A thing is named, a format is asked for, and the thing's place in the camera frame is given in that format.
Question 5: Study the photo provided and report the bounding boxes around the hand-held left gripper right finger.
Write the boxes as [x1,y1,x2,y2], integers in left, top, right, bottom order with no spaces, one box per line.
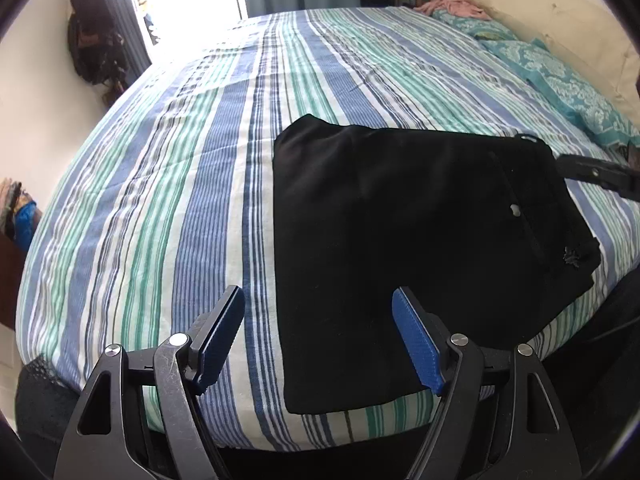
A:
[391,286,583,480]

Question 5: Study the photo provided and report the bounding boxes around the person's dark clothing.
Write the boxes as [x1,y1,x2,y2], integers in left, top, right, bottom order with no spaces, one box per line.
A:
[15,270,640,480]

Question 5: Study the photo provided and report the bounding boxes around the hanging dark bags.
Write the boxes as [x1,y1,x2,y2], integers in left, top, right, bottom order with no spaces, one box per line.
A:
[67,0,127,106]

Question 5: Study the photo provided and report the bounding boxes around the pink cloth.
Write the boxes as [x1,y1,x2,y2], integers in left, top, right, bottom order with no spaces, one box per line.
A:
[415,0,494,22]

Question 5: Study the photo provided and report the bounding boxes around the black pants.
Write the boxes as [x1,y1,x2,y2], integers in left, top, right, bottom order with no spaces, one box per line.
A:
[272,114,602,415]

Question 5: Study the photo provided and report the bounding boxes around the striped bed sheet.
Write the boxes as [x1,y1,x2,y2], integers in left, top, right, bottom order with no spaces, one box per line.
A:
[15,7,640,456]

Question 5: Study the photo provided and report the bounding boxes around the clothes pile with blue cloth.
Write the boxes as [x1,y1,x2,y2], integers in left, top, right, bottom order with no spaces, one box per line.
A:
[0,177,39,252]

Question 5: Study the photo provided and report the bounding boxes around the dark wooden cabinet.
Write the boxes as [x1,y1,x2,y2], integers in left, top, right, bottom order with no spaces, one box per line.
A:
[0,230,29,332]

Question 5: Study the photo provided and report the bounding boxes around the cream headboard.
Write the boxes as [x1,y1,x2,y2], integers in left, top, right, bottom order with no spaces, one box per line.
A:
[460,0,640,134]

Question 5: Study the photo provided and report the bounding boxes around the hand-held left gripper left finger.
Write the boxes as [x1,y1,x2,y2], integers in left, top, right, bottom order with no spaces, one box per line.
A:
[52,285,247,480]

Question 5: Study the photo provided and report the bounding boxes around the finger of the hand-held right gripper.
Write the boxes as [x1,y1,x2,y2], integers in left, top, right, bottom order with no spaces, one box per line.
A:
[554,154,640,201]

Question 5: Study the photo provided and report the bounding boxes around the dark narrow curtain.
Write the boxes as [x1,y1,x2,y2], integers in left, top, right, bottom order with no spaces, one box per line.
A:
[112,0,154,69]

